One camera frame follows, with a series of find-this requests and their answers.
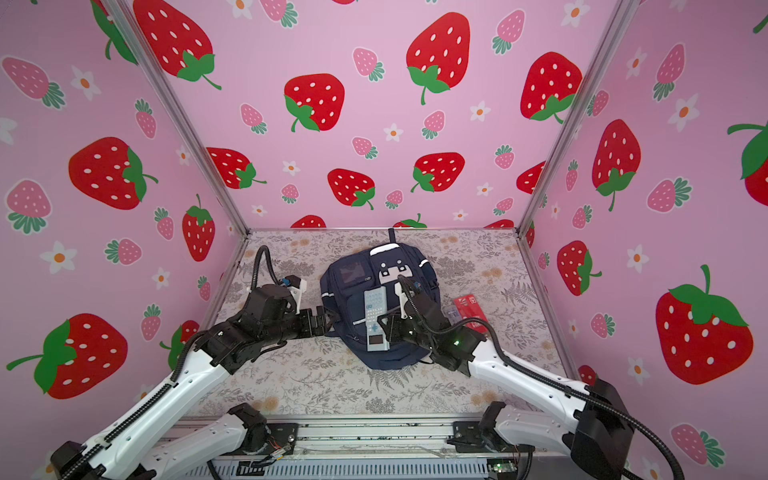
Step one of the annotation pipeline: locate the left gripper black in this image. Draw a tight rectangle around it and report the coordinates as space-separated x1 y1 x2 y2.
264 305 340 351

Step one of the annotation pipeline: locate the light blue calculator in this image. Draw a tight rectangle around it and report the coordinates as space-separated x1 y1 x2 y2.
364 286 389 352

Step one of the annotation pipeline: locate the navy blue student backpack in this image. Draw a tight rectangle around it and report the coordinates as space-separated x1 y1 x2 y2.
320 228 441 371

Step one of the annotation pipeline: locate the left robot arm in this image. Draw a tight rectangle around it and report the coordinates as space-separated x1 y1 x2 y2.
50 284 333 479

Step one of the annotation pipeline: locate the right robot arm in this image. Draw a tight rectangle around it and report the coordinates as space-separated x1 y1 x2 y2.
382 285 636 479

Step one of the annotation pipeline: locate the red box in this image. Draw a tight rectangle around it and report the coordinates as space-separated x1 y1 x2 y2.
453 294 488 335

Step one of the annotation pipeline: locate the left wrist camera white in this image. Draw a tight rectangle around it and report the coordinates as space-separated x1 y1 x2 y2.
282 275 308 314

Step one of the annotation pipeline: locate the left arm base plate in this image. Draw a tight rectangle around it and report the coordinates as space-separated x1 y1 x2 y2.
238 422 299 457

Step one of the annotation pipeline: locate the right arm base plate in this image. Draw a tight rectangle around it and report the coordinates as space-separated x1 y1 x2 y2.
446 421 535 454

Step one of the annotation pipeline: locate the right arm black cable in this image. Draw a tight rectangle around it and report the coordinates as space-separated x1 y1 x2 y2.
398 275 685 480

